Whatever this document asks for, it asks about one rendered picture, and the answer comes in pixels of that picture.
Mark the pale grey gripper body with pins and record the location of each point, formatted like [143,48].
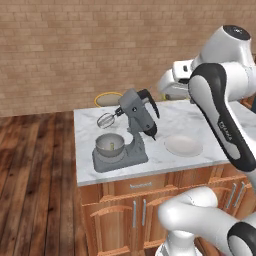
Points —
[170,85]

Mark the wooden cupboard door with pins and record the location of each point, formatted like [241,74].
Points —
[222,196]
[110,226]
[151,216]

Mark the wooden drawer front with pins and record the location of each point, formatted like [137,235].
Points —
[140,187]
[195,178]

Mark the grey metal mixer bowl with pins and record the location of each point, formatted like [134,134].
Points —
[110,146]

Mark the yellow rimmed round dish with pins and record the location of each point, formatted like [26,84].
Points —
[108,100]

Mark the grey stand mixer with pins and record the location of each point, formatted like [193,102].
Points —
[135,110]

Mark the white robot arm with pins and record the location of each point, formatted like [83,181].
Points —
[213,100]

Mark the white round plate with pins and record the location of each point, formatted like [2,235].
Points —
[183,146]

